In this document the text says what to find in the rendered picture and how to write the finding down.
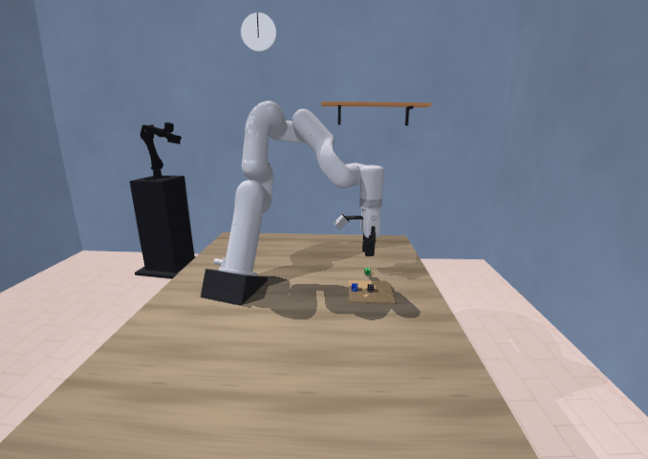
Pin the tan sandy mat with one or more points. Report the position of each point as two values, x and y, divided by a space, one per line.
382 294

